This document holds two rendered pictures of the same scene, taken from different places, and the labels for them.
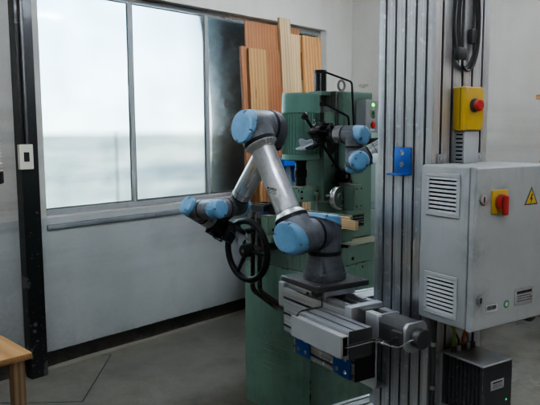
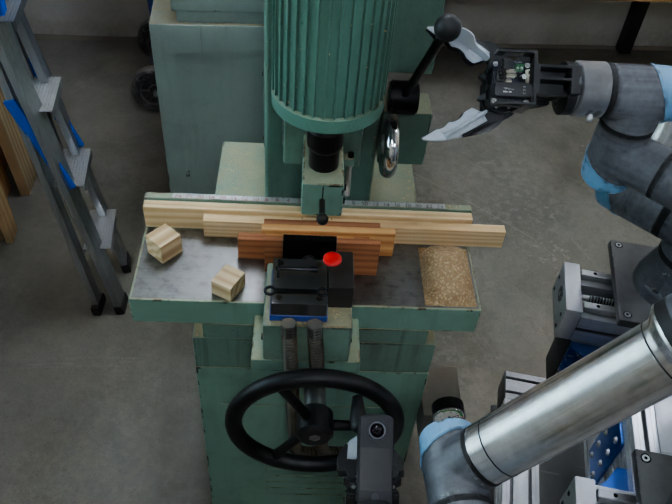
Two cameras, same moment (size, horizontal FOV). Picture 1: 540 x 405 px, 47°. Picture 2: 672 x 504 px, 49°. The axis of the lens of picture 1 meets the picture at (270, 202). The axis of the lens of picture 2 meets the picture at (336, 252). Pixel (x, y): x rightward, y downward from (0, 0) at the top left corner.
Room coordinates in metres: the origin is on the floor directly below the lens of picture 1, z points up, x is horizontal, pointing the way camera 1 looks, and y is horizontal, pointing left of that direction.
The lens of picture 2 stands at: (2.33, 0.59, 1.85)
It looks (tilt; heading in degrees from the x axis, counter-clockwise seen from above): 46 degrees down; 309
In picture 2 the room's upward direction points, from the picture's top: 5 degrees clockwise
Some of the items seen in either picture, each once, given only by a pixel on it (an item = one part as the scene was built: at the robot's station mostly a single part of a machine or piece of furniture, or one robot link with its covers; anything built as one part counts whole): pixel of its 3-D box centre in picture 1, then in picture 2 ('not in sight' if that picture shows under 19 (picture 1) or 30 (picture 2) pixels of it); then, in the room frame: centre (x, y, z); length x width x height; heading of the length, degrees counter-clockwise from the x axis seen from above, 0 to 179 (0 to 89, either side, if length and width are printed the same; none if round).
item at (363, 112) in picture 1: (367, 116); not in sight; (3.08, -0.48, 1.40); 0.10 x 0.06 x 0.16; 133
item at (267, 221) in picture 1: (268, 222); (307, 312); (2.84, 0.01, 0.92); 0.15 x 0.13 x 0.09; 43
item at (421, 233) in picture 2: (310, 219); (355, 230); (2.91, -0.19, 0.92); 0.55 x 0.02 x 0.04; 43
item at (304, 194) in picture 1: (304, 195); (323, 177); (2.97, -0.16, 1.03); 0.14 x 0.07 x 0.09; 133
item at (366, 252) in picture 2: not in sight; (321, 255); (2.90, -0.09, 0.94); 0.20 x 0.01 x 0.08; 43
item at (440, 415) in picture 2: not in sight; (447, 412); (2.63, -0.17, 0.65); 0.06 x 0.04 x 0.08; 43
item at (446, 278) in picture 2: not in sight; (448, 269); (2.74, -0.24, 0.92); 0.14 x 0.09 x 0.04; 133
